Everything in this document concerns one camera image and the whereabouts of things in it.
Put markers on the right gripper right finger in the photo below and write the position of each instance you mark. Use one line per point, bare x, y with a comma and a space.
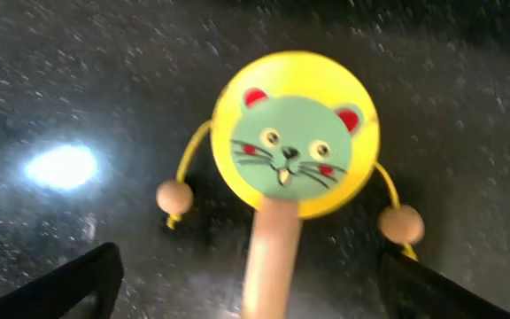
423, 292

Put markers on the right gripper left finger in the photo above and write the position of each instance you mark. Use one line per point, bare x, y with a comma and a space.
60, 292

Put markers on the yellow rattle drum toy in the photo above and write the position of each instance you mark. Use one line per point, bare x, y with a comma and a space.
299, 146

